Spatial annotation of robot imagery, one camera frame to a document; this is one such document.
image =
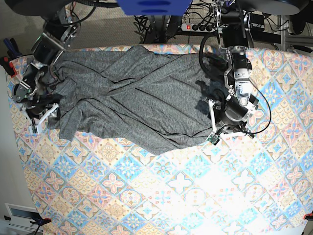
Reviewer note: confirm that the red black clamp left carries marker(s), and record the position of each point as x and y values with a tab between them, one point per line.
12	53

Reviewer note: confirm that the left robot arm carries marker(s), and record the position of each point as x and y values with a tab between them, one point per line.
233	43

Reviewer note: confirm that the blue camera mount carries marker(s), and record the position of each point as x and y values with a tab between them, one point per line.
154	7

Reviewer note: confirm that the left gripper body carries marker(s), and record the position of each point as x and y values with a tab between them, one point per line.
228	117

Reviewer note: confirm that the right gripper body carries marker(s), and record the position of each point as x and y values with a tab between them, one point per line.
37	103

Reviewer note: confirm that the red clamp bottom left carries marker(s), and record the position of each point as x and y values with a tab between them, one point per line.
40	221

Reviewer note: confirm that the patterned tablecloth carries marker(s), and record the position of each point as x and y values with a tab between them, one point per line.
241	186

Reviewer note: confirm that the grey t-shirt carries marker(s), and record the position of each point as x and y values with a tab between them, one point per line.
153	100

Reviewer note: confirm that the red clamp bottom right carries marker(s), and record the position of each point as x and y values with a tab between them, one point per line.
308	217

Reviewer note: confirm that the power strip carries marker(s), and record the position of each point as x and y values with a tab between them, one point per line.
200	29

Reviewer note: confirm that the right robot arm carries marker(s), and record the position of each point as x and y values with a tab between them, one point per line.
58	31

